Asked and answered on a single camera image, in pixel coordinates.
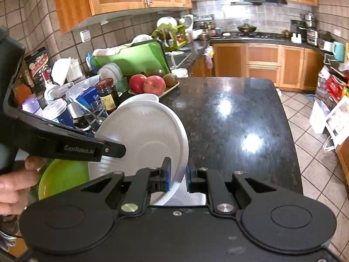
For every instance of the black gas stove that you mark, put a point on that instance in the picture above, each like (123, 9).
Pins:
(259, 35)

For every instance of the brown kiwi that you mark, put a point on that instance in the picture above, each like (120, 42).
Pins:
(171, 79)
(155, 73)

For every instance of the dark sauce jar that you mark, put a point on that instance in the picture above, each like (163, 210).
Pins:
(108, 98)

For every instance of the green plastic plate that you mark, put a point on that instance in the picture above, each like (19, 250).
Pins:
(62, 174)

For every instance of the wooden base cabinets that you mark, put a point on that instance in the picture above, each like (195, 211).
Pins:
(261, 65)

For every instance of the black round lid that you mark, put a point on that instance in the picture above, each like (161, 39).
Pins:
(82, 124)

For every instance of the steel sink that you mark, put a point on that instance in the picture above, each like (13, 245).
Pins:
(178, 60)

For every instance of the white round cooker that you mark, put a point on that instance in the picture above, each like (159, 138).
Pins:
(166, 22)

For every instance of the clear glass cup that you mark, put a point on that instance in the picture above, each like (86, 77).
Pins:
(95, 116)

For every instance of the blue tissue pack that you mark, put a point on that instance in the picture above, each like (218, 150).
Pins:
(88, 97)

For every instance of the white wall socket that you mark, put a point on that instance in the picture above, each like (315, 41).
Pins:
(85, 36)

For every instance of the stack of white dishes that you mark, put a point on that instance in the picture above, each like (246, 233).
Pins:
(110, 72)

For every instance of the black coffee machine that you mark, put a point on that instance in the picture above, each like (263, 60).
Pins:
(298, 30)

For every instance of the green cutting board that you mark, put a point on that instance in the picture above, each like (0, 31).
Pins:
(133, 57)

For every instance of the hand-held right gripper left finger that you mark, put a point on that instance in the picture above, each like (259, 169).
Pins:
(168, 175)

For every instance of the black range hood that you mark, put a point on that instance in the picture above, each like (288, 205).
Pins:
(259, 1)

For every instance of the black printed box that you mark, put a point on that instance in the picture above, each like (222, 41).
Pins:
(38, 65)

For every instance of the red printed bags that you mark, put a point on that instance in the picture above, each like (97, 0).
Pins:
(334, 86)

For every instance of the steel pots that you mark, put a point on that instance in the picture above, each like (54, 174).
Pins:
(310, 20)

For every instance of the teal mug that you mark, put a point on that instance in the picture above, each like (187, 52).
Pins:
(338, 51)

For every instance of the white foam container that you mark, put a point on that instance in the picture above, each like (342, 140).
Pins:
(61, 71)

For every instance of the blue and white paper cup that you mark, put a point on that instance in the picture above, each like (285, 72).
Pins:
(58, 114)

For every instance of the green dish rack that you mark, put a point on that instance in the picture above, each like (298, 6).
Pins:
(174, 34)

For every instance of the white electric kettle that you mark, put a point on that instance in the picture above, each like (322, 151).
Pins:
(189, 21)

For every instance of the white paper bag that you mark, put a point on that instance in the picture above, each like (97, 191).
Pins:
(335, 120)

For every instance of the purple water bottle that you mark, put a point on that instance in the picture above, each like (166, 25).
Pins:
(32, 107)

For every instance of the clear bottle with red cap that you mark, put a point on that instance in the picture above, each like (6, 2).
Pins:
(50, 86)

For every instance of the person's left hand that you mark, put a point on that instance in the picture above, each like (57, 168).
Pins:
(16, 181)

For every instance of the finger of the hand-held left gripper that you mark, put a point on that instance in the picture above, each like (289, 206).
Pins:
(76, 148)

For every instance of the dark wok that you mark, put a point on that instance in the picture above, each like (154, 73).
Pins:
(246, 28)

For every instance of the purple hanging cloth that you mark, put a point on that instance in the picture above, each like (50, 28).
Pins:
(209, 57)

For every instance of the white cloth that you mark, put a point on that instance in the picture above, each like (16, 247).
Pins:
(111, 50)

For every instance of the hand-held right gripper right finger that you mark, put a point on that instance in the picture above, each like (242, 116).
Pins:
(188, 178)

